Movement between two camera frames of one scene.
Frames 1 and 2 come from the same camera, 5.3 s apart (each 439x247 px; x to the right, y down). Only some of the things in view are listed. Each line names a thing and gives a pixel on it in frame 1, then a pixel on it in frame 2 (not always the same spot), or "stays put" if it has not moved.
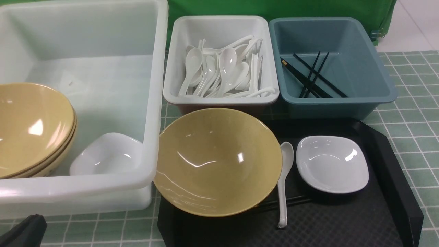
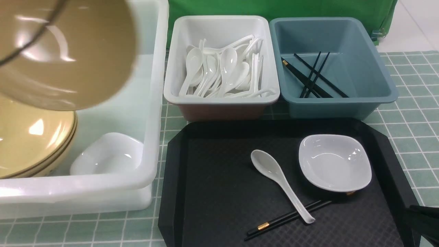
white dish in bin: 109,153 stays put
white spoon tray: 221,62 stays put
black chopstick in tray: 325,80 stays put
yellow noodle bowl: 216,162 to 66,55
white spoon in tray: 249,94 stays put
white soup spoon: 286,160 to 267,163
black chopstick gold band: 275,201 to 263,225
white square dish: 337,164 stays put
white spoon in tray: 193,60 stays put
